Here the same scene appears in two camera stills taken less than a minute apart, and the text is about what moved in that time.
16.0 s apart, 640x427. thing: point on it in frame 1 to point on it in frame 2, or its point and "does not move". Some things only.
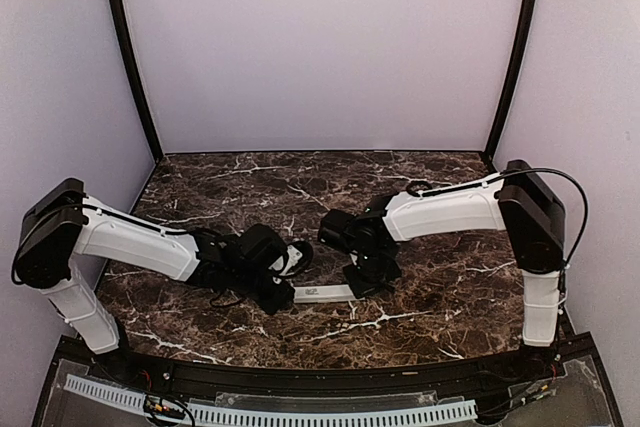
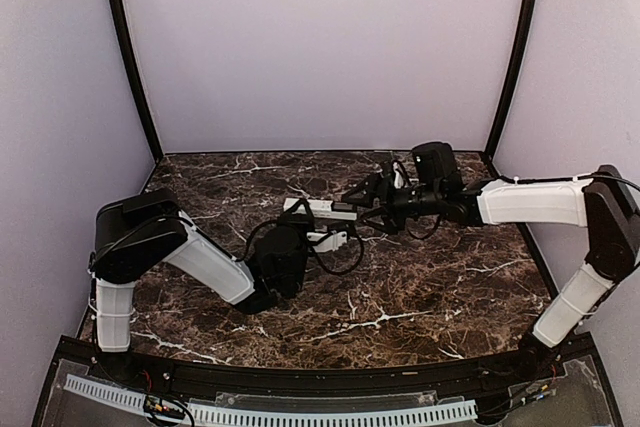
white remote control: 322,293 to 326,209
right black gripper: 361,289 to 392,222
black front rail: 396,380 does not move
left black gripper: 271,305 to 306,221
